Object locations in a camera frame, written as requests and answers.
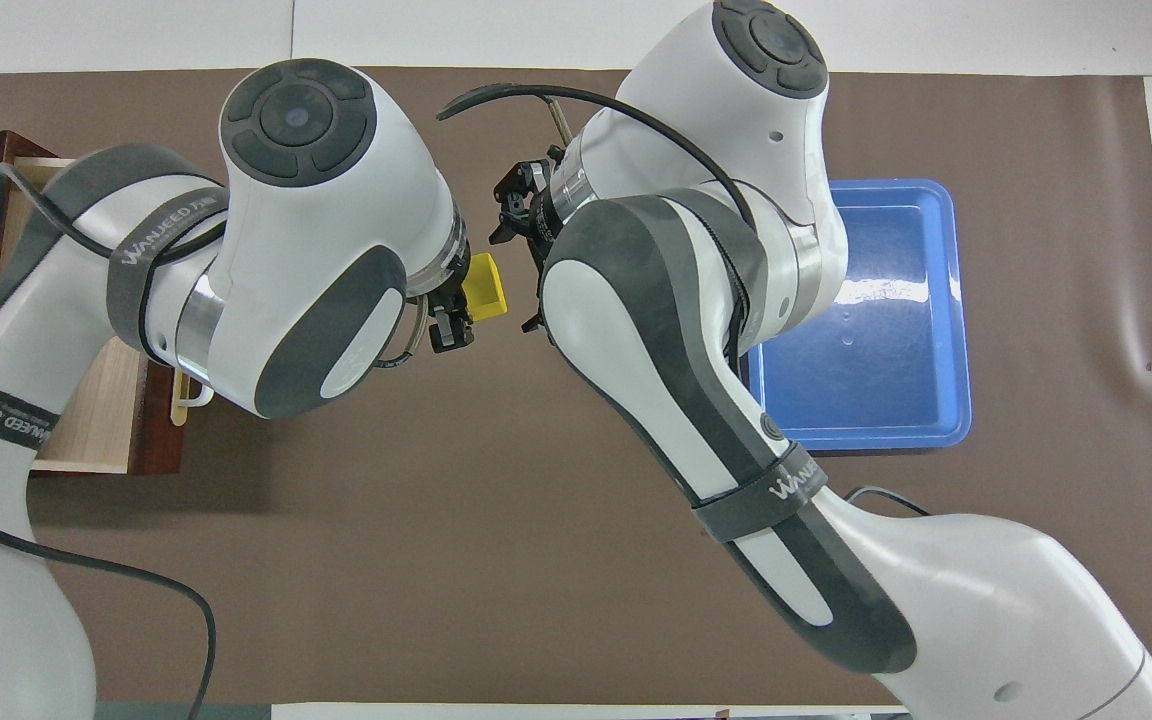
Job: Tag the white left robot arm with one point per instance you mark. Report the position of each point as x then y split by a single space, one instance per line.
266 250

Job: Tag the wooden drawer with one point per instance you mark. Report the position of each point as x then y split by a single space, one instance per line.
96 420

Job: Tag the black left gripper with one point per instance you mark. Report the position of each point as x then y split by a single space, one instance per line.
441 290

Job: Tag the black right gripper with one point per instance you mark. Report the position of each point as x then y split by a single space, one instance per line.
546 215

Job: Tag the blue plastic tray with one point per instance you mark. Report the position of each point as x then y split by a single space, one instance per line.
886 350

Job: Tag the yellow cube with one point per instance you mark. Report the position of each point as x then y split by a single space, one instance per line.
488 285

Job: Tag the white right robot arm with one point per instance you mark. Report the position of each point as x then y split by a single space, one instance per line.
656 350

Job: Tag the brown table mat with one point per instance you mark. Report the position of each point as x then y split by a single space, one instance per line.
436 550

